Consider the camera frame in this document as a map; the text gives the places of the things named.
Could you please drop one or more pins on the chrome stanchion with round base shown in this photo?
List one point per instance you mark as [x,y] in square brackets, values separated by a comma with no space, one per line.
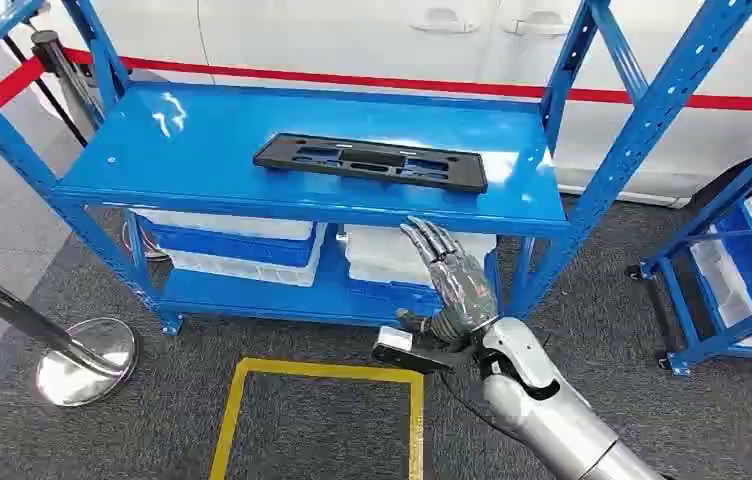
[84,361]

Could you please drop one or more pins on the blue metal shelf rack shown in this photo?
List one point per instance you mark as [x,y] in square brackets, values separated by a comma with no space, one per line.
[217,152]

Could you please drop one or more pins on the yellow floor tape square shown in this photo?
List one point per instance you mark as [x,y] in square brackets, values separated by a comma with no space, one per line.
[237,411]

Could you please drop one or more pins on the chrome stanchion with black top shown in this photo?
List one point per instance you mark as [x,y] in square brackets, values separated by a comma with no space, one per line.
[68,73]

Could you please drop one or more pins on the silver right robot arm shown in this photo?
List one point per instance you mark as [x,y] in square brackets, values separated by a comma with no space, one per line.
[548,417]

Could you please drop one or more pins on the black license plate frame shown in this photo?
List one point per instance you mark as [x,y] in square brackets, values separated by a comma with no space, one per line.
[369,162]

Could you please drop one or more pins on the thin black pole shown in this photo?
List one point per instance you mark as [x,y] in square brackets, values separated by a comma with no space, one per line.
[31,76]

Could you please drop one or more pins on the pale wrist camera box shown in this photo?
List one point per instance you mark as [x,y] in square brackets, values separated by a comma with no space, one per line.
[394,343]

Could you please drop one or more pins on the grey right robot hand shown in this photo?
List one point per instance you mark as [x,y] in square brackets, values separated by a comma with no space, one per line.
[462,291]

